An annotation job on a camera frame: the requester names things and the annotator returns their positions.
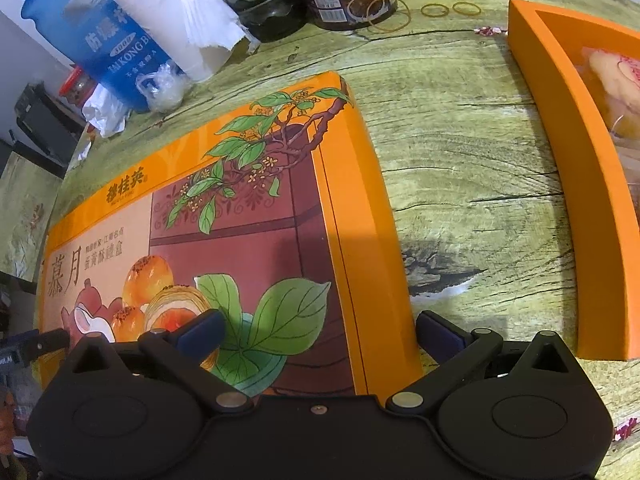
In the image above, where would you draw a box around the black rack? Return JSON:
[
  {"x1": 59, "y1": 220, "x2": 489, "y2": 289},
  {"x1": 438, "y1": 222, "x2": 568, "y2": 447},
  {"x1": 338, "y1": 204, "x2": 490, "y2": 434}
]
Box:
[{"x1": 12, "y1": 82, "x2": 86, "y2": 166}]

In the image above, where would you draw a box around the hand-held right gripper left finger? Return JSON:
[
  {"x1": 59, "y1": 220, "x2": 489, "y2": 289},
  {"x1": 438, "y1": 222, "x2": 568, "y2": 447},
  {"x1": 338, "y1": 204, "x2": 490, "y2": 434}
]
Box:
[{"x1": 70, "y1": 310, "x2": 254, "y2": 414}]

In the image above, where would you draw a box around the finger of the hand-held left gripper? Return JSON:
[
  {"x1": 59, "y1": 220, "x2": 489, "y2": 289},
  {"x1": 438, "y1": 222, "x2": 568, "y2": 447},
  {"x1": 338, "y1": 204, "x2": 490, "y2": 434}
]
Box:
[{"x1": 0, "y1": 328, "x2": 71, "y2": 364}]

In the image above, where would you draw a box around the person's left hand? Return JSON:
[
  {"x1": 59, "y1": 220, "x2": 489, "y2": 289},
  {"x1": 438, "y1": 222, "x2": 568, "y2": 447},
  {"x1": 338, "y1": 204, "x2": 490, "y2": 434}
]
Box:
[{"x1": 0, "y1": 389, "x2": 16, "y2": 456}]

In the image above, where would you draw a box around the dark glass jar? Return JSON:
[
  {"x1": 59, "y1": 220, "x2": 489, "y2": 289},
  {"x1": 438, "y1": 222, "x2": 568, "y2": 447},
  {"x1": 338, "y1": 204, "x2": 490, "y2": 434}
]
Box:
[{"x1": 217, "y1": 0, "x2": 308, "y2": 43}]

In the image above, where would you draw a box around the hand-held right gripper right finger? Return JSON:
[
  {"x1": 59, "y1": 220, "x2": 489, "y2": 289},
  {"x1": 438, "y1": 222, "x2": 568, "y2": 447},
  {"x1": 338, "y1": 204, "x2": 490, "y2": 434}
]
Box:
[{"x1": 385, "y1": 310, "x2": 581, "y2": 415}]

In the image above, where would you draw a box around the large rubber band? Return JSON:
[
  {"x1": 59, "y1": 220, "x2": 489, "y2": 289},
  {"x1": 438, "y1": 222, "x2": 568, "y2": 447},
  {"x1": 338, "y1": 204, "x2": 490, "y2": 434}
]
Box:
[{"x1": 366, "y1": 0, "x2": 412, "y2": 33}]

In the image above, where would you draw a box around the orange printed box lid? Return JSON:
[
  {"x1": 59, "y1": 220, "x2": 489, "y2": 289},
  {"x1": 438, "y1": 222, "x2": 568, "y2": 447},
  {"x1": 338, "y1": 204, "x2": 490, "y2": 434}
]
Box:
[{"x1": 37, "y1": 72, "x2": 426, "y2": 396}]

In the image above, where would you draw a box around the small crumpled clear plastic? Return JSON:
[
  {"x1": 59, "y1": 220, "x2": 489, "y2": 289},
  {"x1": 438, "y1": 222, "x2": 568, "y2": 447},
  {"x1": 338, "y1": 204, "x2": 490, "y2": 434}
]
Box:
[{"x1": 137, "y1": 62, "x2": 188, "y2": 111}]

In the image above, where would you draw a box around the blue water bottle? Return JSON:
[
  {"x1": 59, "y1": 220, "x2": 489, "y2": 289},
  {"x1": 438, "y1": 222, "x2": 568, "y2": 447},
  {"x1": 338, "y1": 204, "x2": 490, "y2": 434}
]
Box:
[{"x1": 10, "y1": 0, "x2": 156, "y2": 113}]

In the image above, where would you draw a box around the orange box tray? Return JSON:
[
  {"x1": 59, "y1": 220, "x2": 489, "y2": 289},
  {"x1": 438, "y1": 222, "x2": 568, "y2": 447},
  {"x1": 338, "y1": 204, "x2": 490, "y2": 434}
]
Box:
[{"x1": 507, "y1": 0, "x2": 640, "y2": 361}]

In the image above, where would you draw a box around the crumpled white wrapper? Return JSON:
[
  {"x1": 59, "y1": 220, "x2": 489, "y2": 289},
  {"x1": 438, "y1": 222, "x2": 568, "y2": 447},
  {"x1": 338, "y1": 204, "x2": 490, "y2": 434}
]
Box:
[{"x1": 82, "y1": 82, "x2": 131, "y2": 138}]

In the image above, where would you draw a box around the white paper roll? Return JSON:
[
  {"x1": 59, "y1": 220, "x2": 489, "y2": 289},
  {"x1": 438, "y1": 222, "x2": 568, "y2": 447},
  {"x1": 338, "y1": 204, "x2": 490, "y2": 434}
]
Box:
[{"x1": 114, "y1": 0, "x2": 248, "y2": 83}]

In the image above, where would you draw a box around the red lid small jar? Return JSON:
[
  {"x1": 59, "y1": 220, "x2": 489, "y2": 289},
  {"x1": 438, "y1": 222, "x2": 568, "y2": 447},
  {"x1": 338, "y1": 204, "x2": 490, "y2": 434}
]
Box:
[{"x1": 59, "y1": 66, "x2": 98, "y2": 108}]

